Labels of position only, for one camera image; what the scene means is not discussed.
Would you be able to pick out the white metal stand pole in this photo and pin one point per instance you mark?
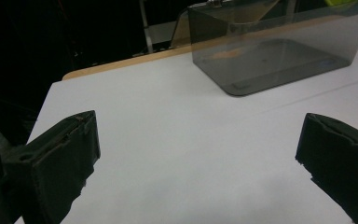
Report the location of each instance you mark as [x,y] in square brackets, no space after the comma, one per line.
[146,28]

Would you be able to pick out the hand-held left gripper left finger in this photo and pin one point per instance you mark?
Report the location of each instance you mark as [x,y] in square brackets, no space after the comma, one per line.
[56,155]

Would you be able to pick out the green cartoon phone case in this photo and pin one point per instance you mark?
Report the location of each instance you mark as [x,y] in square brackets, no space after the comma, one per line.
[340,2]

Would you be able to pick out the transparent grey plastic box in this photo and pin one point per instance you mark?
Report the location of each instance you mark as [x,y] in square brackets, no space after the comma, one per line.
[270,56]

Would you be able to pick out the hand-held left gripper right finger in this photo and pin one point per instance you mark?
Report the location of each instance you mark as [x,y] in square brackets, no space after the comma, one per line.
[341,155]

